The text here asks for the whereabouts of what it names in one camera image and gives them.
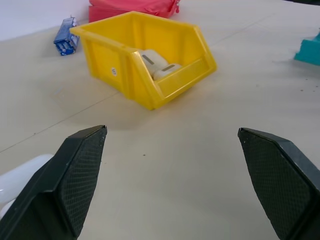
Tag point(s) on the blue and white carton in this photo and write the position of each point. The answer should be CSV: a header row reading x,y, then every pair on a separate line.
x,y
65,37

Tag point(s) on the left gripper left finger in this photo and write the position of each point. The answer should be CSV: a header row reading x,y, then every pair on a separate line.
x,y
50,190

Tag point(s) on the yellow plastic bin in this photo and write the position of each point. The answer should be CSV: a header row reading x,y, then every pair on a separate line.
x,y
105,55

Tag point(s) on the red fabric pouch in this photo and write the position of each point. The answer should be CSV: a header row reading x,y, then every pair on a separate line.
x,y
125,10

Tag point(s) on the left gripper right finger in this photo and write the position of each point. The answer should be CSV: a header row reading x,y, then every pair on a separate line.
x,y
280,185

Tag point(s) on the teal plastic bin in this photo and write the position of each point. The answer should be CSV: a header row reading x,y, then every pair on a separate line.
x,y
308,52

